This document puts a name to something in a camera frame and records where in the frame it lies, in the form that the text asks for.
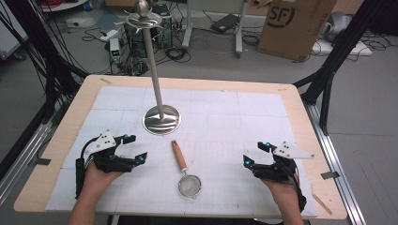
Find white gridded table mat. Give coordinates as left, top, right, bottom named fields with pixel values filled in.
left=45, top=85, right=319, bottom=218

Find brown cardboard box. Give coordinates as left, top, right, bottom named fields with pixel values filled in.
left=256, top=0, right=340, bottom=62

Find white flat board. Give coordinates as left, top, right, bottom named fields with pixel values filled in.
left=311, top=37, right=374, bottom=57

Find metal hook stand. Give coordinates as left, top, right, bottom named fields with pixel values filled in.
left=114, top=0, right=182, bottom=136

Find tan tape strip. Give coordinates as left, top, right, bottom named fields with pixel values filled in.
left=311, top=191, right=334, bottom=217

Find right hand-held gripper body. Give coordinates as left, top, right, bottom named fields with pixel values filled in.
left=252, top=141, right=315, bottom=184

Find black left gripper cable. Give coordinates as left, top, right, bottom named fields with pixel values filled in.
left=74, top=136, right=99, bottom=200

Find person's right hand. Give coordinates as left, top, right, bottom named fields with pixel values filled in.
left=265, top=167, right=302, bottom=205

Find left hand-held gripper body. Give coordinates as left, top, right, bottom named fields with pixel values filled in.
left=84, top=129, right=136, bottom=174

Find white device with green display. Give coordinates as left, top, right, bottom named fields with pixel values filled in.
left=109, top=37, right=122, bottom=64

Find white power strip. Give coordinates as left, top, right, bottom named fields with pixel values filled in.
left=99, top=29, right=120, bottom=43

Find flat black device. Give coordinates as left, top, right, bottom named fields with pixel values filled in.
left=210, top=13, right=241, bottom=35

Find aluminium rail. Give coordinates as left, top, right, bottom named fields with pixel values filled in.
left=302, top=101, right=368, bottom=225
left=0, top=123, right=54, bottom=205

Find white metal stand legs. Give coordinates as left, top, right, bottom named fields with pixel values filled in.
left=181, top=0, right=249, bottom=59

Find black metal frame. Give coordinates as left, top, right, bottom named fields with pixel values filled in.
left=293, top=0, right=398, bottom=137
left=0, top=0, right=90, bottom=181

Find person's left hand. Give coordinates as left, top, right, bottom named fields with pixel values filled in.
left=82, top=160, right=126, bottom=201

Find black computer tower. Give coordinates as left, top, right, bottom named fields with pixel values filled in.
left=124, top=13, right=174, bottom=60

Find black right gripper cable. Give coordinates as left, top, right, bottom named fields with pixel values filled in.
left=283, top=162, right=308, bottom=214

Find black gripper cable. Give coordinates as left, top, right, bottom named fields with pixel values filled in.
left=283, top=162, right=308, bottom=214
left=74, top=136, right=99, bottom=200

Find wooden-handled mesh strainer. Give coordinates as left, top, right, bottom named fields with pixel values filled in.
left=170, top=139, right=202, bottom=199

